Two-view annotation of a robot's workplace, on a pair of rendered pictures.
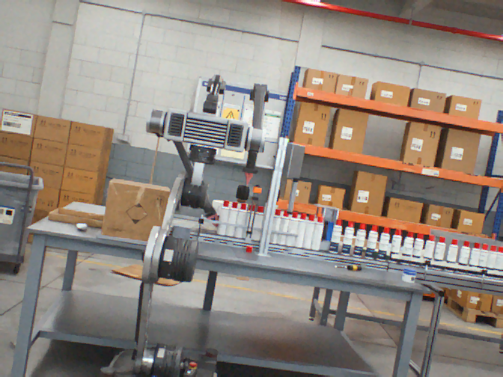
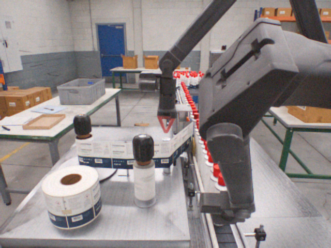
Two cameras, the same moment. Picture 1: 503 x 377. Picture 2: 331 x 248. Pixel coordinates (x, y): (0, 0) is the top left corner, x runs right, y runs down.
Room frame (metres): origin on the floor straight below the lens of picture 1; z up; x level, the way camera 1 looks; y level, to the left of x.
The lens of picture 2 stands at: (3.60, 0.79, 1.51)
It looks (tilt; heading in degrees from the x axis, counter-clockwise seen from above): 20 degrees down; 277
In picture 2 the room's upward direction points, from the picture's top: straight up
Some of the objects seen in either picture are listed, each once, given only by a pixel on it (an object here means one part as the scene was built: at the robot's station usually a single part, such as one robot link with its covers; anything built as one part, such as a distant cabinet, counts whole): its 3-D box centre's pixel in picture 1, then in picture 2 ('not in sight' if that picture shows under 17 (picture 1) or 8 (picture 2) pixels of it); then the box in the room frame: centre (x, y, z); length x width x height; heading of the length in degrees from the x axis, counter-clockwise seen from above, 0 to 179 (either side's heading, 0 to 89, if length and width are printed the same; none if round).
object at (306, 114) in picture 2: not in sight; (313, 99); (2.39, -1.53, 0.97); 0.51 x 0.39 x 0.37; 7
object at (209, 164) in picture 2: (249, 221); (210, 175); (3.52, -0.02, 0.98); 0.05 x 0.05 x 0.20
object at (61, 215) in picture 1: (80, 218); not in sight; (3.39, 0.92, 0.85); 0.30 x 0.26 x 0.04; 97
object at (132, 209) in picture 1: (136, 209); not in sight; (3.10, 0.57, 0.99); 0.30 x 0.24 x 0.27; 100
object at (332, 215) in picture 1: (322, 227); (182, 128); (3.66, -0.47, 1.01); 0.14 x 0.13 x 0.26; 97
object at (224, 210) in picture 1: (223, 218); (220, 199); (3.49, 0.13, 0.98); 0.05 x 0.05 x 0.20
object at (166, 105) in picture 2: (250, 165); (167, 102); (3.69, 0.03, 1.31); 0.10 x 0.07 x 0.07; 97
